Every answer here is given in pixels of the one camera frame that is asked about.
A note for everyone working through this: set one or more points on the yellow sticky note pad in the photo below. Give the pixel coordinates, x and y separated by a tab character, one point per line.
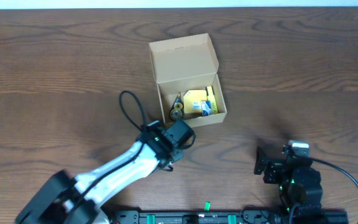
192	101

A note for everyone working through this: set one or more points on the red black stapler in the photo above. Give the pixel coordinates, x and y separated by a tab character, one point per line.
170	164

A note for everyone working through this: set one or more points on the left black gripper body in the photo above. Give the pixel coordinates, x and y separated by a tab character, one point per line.
180	152

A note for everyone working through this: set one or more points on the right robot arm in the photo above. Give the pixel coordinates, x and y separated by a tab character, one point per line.
299	184

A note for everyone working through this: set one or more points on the black yellow correction tape dispenser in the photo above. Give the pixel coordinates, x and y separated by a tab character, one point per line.
176	111

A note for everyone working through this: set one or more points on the yellow highlighter marker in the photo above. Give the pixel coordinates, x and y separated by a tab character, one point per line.
212	100

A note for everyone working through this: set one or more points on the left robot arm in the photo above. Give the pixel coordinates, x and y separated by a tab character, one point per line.
79	199

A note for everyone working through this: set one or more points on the green tape piece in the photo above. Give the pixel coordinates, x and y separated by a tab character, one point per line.
207	206

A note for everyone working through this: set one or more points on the black mounting rail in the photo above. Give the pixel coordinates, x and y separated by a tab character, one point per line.
253	216

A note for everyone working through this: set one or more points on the blue white staples box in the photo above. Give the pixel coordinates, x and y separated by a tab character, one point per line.
206	108

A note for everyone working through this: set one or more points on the cardboard box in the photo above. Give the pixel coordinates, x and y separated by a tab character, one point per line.
183	64

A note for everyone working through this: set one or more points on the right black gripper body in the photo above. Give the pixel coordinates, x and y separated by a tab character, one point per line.
275	175

